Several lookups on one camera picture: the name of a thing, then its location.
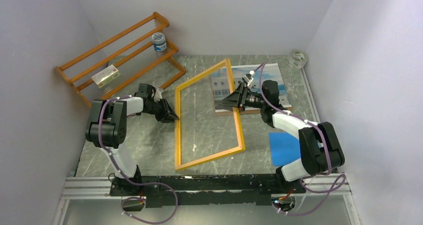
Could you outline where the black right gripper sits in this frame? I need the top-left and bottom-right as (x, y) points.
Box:
(218, 83), (266, 114)

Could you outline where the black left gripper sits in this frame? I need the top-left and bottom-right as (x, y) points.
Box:
(145, 98), (180, 123)

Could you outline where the printed building photo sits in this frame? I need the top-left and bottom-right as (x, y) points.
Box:
(210, 63), (292, 113)

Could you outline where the yellow wooden picture frame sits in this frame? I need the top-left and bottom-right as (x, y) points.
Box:
(174, 58), (246, 171)

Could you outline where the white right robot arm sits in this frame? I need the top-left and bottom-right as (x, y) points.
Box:
(219, 80), (345, 193)

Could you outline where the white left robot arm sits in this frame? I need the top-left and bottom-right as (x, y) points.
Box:
(85, 83), (179, 195)

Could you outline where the brown backing board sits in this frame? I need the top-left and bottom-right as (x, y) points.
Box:
(214, 108), (293, 117)

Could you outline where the orange wooden rack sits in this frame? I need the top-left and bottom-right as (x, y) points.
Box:
(55, 11), (186, 107)

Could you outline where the blue foam pad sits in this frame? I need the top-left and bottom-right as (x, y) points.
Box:
(268, 132), (302, 167)

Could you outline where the small white green box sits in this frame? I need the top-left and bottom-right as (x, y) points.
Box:
(91, 64), (121, 88)

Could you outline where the clear tape roll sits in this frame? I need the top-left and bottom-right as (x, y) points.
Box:
(288, 50), (309, 69)

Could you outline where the blue white round jar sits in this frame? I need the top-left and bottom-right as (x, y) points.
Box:
(151, 32), (167, 52)

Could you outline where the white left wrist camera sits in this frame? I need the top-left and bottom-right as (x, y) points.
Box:
(154, 88), (164, 102)

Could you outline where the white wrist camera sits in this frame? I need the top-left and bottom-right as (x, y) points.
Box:
(154, 88), (164, 102)
(242, 70), (255, 88)

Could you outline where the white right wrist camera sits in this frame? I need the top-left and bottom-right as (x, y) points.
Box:
(242, 70), (255, 88)

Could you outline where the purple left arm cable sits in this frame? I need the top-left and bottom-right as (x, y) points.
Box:
(98, 96), (180, 225)

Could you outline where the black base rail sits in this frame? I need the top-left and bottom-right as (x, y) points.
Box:
(109, 173), (305, 208)

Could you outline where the aluminium extrusion rail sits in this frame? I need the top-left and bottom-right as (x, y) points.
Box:
(62, 173), (352, 200)

